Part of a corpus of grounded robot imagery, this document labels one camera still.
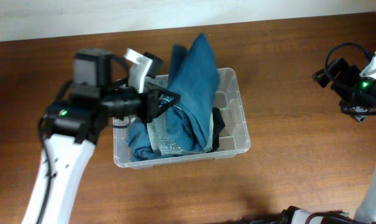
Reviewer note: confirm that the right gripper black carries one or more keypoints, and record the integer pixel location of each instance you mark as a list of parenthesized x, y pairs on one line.
[(353, 76)]

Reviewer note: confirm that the dark blue jeans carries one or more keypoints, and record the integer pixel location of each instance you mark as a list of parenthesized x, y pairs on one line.
[(194, 76)]

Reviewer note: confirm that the small blue cloth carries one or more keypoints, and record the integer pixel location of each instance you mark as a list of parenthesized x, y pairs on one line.
[(139, 142)]

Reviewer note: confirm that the clear plastic storage bin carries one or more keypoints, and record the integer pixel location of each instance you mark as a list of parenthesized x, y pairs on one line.
[(234, 138)]

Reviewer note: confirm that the black garment with red trim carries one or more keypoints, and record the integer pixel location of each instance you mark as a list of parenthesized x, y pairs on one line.
[(217, 125)]

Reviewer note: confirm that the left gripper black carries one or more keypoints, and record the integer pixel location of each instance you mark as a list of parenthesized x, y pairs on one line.
[(151, 106)]

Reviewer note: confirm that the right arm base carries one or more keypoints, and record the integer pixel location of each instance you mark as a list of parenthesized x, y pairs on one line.
[(295, 215)]

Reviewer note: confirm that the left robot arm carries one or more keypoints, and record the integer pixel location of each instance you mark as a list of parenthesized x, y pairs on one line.
[(103, 86)]

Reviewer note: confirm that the light blue jeans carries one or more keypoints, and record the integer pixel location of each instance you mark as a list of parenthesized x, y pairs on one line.
[(163, 140)]

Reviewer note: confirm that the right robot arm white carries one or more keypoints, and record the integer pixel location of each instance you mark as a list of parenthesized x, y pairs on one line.
[(357, 91)]

